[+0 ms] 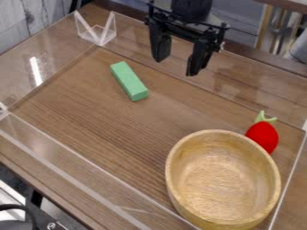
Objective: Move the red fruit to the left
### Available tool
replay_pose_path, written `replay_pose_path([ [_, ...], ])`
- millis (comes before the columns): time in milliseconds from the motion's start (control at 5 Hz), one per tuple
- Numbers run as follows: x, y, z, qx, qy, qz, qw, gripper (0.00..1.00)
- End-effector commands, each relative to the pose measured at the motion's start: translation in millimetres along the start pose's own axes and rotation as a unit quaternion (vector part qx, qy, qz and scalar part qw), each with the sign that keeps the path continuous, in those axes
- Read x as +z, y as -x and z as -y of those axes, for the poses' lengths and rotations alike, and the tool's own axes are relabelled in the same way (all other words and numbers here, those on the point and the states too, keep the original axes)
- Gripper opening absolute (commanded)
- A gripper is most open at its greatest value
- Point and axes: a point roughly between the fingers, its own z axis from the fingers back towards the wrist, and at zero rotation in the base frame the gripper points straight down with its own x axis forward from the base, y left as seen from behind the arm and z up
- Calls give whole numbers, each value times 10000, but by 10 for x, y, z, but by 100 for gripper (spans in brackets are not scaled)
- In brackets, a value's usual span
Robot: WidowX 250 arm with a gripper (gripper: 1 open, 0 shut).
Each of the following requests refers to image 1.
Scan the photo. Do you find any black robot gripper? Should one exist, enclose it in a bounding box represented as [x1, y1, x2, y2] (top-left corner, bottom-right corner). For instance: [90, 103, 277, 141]
[145, 0, 231, 76]

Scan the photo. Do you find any red toy strawberry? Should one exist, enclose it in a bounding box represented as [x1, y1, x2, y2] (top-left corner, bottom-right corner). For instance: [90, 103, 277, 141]
[244, 111, 279, 155]

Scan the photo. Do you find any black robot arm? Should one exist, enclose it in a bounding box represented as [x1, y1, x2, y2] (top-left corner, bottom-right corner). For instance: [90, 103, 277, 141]
[145, 0, 231, 76]

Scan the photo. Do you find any green rectangular block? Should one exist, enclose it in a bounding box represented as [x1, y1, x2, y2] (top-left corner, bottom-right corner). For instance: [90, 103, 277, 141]
[110, 61, 148, 102]

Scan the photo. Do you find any round wooden bowl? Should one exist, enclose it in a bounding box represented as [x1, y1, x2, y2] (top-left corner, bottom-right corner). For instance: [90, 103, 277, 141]
[165, 129, 281, 230]

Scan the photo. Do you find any clear acrylic tray enclosure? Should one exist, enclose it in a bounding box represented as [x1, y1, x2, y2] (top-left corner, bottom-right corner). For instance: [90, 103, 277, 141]
[0, 13, 307, 230]

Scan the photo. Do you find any gold metal chair frame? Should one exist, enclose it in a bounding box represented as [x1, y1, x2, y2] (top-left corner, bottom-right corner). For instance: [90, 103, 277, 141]
[255, 0, 307, 54]

